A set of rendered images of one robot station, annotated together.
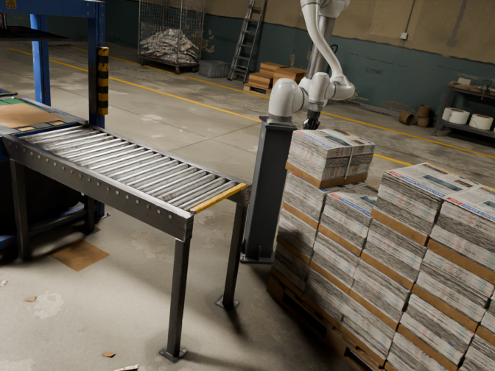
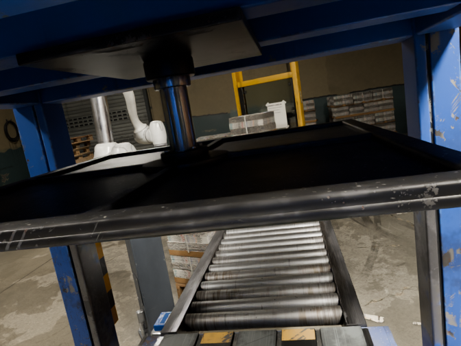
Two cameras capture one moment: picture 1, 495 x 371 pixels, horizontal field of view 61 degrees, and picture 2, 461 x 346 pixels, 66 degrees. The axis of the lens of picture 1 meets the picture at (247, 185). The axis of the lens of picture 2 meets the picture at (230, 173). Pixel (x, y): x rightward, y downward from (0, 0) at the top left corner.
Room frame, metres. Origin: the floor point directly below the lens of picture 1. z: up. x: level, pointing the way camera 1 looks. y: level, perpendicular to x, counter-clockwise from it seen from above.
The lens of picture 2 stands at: (2.71, 2.09, 1.37)
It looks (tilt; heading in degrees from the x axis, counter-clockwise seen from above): 10 degrees down; 253
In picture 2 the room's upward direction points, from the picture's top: 9 degrees counter-clockwise
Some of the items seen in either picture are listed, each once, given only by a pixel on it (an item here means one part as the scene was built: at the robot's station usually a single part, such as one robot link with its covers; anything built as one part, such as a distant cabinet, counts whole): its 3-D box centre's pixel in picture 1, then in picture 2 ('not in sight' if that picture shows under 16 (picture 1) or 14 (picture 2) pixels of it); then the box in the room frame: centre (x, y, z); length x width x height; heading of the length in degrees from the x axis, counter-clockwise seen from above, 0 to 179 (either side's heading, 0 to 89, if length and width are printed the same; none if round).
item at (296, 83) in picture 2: not in sight; (301, 136); (0.82, -1.24, 0.97); 0.09 x 0.09 x 1.75; 41
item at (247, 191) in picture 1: (155, 158); (217, 252); (2.36, 0.58, 0.74); 1.34 x 0.05 x 0.12; 62
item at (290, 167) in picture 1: (312, 172); not in sight; (2.20, -0.35, 0.86); 0.29 x 0.16 x 0.04; 38
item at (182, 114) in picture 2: (3, 18); (176, 109); (2.62, 1.59, 1.38); 0.07 x 0.07 x 0.13
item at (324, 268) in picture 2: (82, 146); (266, 275); (2.29, 0.99, 0.77); 0.47 x 0.05 x 0.05; 152
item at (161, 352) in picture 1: (172, 351); not in sight; (1.61, 0.25, 0.01); 0.14 x 0.13 x 0.01; 152
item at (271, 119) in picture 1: (276, 117); not in sight; (2.65, -0.12, 1.03); 0.22 x 0.18 x 0.06; 100
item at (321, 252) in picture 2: (98, 152); (268, 259); (2.23, 0.87, 0.77); 0.47 x 0.05 x 0.05; 152
